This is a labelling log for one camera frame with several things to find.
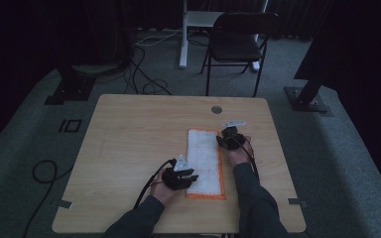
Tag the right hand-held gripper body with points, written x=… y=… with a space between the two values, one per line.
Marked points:
x=233 y=139

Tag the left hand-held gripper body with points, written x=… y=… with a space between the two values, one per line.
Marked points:
x=175 y=178

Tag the white cloth with orange edge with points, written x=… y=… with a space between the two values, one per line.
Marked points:
x=205 y=162

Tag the person's right hand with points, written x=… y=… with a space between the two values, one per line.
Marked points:
x=240 y=156

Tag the person's left hand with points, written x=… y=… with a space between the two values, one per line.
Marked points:
x=162 y=195

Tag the grey table grommet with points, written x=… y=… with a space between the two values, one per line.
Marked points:
x=216 y=109

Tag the black stand base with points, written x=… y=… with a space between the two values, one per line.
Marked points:
x=306 y=97
x=71 y=87

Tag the grey tape strip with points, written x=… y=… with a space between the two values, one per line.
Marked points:
x=65 y=204
x=296 y=201

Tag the black folding chair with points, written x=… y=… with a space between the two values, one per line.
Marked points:
x=236 y=44

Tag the dark curtain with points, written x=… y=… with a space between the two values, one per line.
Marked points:
x=360 y=39

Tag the white desk frame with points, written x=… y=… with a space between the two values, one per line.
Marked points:
x=183 y=39

